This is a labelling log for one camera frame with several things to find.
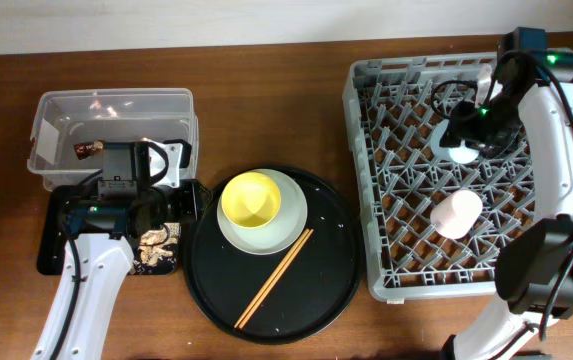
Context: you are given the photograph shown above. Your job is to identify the food scraps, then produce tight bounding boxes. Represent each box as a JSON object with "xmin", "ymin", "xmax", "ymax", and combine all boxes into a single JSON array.
[{"xmin": 131, "ymin": 223, "xmax": 181, "ymax": 275}]

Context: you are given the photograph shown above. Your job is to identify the blue plastic cup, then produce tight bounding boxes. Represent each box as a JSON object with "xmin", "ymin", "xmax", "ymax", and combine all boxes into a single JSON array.
[{"xmin": 429, "ymin": 120, "xmax": 479, "ymax": 164}]

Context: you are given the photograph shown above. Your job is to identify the brown gold snack wrapper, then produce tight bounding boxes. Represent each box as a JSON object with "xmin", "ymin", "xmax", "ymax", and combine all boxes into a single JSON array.
[{"xmin": 73, "ymin": 140, "xmax": 105, "ymax": 160}]

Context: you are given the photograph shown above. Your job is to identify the pink plastic cup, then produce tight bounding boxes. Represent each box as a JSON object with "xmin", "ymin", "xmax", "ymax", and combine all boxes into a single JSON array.
[{"xmin": 430, "ymin": 189, "xmax": 483, "ymax": 239}]

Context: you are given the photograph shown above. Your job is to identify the yellow bowl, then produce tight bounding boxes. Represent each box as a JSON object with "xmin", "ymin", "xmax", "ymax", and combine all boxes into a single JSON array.
[{"xmin": 221, "ymin": 171, "xmax": 281, "ymax": 229}]

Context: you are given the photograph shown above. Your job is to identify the pale green plate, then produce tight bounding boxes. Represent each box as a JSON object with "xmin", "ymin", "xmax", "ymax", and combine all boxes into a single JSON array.
[{"xmin": 217, "ymin": 169, "xmax": 308, "ymax": 255}]

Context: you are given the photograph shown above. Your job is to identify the wooden chopstick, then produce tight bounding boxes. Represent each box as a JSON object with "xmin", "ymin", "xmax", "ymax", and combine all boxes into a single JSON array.
[
  {"xmin": 237, "ymin": 229, "xmax": 315, "ymax": 330},
  {"xmin": 234, "ymin": 229, "xmax": 313, "ymax": 329}
]

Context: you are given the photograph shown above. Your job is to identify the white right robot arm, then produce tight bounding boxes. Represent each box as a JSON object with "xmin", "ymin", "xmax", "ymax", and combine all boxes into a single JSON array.
[{"xmin": 431, "ymin": 48, "xmax": 573, "ymax": 359}]

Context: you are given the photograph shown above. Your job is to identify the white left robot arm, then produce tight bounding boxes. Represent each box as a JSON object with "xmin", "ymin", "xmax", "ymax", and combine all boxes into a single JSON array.
[{"xmin": 32, "ymin": 180, "xmax": 212, "ymax": 359}]

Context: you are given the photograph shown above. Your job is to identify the black square food-waste tray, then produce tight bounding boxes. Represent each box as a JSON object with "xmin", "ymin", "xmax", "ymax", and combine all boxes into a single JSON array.
[{"xmin": 35, "ymin": 184, "xmax": 185, "ymax": 277}]

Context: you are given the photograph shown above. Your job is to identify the clear plastic waste bin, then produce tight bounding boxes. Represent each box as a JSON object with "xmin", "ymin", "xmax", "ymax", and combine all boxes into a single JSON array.
[{"xmin": 27, "ymin": 88, "xmax": 199, "ymax": 191}]

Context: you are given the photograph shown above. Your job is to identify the round black serving tray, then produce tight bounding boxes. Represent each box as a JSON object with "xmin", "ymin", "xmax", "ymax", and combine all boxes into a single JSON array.
[{"xmin": 182, "ymin": 166, "xmax": 364, "ymax": 345}]

